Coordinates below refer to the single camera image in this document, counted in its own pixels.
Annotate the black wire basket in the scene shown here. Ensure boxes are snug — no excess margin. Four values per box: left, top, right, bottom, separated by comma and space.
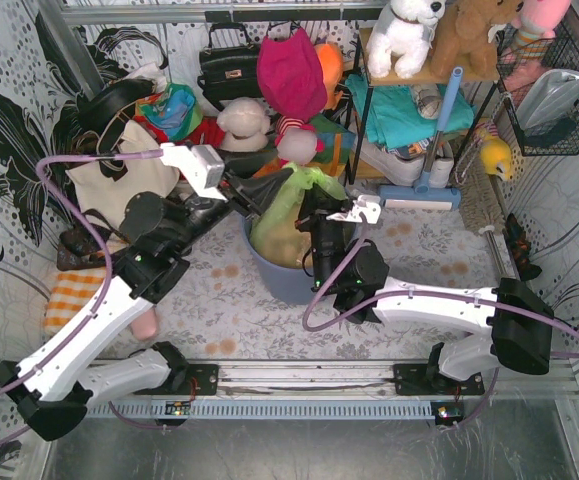
497, 24, 579, 156

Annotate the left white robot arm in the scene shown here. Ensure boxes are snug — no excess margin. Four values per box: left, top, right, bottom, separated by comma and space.
0, 144, 293, 441

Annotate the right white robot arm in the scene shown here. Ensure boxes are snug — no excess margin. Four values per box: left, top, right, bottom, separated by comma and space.
295, 186, 554, 396

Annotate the black leather handbag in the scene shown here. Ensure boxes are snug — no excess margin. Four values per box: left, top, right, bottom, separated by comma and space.
197, 22, 263, 112

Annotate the red garment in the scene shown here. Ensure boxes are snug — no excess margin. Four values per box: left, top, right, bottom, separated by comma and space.
141, 117, 226, 149

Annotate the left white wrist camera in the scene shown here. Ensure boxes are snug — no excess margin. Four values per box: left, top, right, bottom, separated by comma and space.
161, 143, 227, 202

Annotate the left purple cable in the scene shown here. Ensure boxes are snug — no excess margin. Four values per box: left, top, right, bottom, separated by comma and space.
0, 149, 165, 456

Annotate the white plush dog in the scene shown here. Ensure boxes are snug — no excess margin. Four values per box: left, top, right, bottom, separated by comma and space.
367, 0, 446, 79

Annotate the magenta cloth bag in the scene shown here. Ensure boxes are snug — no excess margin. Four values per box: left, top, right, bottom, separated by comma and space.
256, 27, 327, 122

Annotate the rainbow striped cloth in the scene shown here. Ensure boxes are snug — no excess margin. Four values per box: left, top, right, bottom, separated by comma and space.
254, 114, 356, 178

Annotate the dark brown leather bag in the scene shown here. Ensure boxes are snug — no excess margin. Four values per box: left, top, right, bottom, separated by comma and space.
56, 209, 127, 272

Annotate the green plastic trash bag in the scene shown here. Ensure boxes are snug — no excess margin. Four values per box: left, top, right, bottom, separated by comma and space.
249, 163, 347, 269

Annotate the pink plush toy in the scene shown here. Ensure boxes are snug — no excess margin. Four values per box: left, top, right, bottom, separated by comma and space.
506, 0, 571, 60

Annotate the pink plush cylinder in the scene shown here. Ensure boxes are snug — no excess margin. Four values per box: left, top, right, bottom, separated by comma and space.
130, 308, 159, 341

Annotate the black orange small toy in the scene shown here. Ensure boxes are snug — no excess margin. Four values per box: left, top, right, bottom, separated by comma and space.
503, 213, 542, 282

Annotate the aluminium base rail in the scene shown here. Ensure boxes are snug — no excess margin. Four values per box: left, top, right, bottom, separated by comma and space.
87, 360, 579, 424

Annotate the teal folded cloth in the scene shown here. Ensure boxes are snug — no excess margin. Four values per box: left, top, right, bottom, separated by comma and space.
345, 74, 475, 149

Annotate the yellow plush duck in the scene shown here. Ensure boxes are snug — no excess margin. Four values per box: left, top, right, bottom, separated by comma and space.
475, 123, 512, 182

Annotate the black round hat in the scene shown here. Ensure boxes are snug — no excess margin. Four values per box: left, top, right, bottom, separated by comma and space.
77, 78, 155, 133

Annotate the white plush lamb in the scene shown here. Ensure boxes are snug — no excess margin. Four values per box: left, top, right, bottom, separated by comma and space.
217, 97, 271, 152

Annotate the pink white plush pig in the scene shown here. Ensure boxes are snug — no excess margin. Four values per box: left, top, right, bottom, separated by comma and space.
275, 116, 324, 166

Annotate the colourful patterned cloth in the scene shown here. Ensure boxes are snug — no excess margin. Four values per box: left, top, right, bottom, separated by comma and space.
133, 83, 203, 143

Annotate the cream canvas tote bag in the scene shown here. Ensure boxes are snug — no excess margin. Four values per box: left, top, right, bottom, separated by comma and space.
64, 120, 181, 226

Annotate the orange white checked towel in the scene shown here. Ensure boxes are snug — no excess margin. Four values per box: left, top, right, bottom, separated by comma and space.
43, 267, 106, 336

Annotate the blue grey trash bin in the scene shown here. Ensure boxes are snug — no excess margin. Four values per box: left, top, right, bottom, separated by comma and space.
245, 220, 352, 305

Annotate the silver foil pouch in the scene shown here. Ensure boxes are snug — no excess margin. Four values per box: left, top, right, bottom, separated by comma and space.
516, 69, 579, 130

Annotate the brown teddy bear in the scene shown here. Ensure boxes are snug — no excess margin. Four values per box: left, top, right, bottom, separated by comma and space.
430, 0, 523, 79

